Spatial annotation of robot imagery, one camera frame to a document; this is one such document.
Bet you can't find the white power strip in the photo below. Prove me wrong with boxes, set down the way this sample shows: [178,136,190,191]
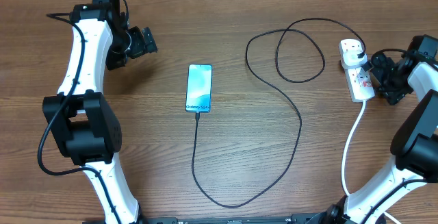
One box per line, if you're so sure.
[339,39,375,103]

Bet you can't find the blue Samsung Galaxy phone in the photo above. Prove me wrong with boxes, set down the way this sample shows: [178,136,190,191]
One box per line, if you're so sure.
[185,64,213,112]

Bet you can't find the black USB charging cable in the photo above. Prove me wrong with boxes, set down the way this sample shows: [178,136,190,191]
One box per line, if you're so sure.
[190,17,367,209]

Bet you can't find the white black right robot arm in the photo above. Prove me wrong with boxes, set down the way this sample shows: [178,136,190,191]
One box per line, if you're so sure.
[303,35,437,224]

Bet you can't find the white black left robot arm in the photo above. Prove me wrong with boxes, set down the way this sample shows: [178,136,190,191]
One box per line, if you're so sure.
[37,0,158,223]

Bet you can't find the white USB charger adapter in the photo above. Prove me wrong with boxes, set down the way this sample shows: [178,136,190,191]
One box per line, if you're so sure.
[341,51,368,69]

